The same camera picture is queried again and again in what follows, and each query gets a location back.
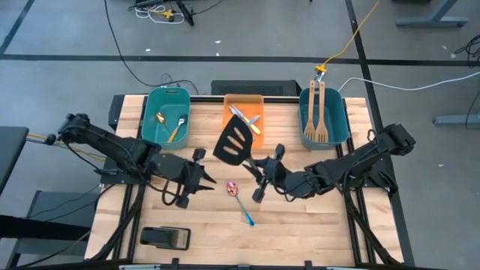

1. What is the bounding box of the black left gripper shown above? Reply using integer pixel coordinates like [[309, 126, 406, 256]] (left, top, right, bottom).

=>
[[149, 148, 218, 210]]

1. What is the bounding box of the grey desk foot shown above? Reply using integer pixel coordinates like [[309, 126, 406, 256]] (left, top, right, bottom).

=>
[[432, 113, 480, 127], [395, 0, 470, 28]]

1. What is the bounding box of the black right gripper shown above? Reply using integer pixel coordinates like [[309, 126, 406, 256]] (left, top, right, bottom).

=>
[[241, 144, 293, 204]]

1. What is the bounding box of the black floor cable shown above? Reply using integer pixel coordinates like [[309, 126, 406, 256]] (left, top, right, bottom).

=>
[[103, 0, 200, 95]]

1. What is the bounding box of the table knife yellow handle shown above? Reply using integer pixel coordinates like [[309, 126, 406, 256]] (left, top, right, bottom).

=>
[[228, 106, 263, 136]]

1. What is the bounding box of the black cable bundle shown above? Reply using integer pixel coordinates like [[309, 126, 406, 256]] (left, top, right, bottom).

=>
[[453, 33, 480, 63]]

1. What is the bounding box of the dark low bench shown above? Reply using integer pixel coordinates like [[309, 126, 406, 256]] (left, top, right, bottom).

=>
[[0, 189, 101, 268]]

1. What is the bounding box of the green plastic bin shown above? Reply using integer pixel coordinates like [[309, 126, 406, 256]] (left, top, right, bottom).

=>
[[141, 86, 191, 151]]

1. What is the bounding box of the yellow floor cable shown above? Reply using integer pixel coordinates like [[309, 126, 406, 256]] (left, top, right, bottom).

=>
[[314, 0, 382, 74]]

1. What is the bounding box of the blue-grey plastic bin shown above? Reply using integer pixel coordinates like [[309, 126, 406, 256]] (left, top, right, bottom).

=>
[[298, 86, 350, 151]]

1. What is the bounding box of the white coiled cable bundle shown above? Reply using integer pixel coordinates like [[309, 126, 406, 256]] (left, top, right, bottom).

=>
[[133, 4, 186, 26]]

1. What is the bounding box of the small brown food item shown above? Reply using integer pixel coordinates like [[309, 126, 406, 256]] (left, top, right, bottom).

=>
[[155, 111, 173, 135]]

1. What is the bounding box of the black table camera box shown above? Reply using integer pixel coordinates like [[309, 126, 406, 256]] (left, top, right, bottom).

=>
[[139, 226, 192, 251]]

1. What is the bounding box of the black slotted spatula steel handle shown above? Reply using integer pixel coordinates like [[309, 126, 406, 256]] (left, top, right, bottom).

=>
[[212, 114, 260, 176]]

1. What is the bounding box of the white floor cable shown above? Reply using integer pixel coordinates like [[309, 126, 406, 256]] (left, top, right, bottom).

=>
[[337, 70, 480, 93]]

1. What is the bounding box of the wooden slotted spatula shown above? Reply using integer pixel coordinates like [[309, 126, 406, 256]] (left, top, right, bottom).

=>
[[313, 81, 330, 144], [302, 79, 317, 142]]

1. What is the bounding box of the silver spoon yellow handle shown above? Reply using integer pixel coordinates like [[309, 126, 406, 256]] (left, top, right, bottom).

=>
[[167, 117, 187, 144]]

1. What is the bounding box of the iridescent spoon green handle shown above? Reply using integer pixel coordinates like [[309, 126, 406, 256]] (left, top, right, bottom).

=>
[[226, 181, 256, 227]]

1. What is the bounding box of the black side table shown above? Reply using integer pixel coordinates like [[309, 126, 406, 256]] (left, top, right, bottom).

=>
[[0, 126, 30, 196]]

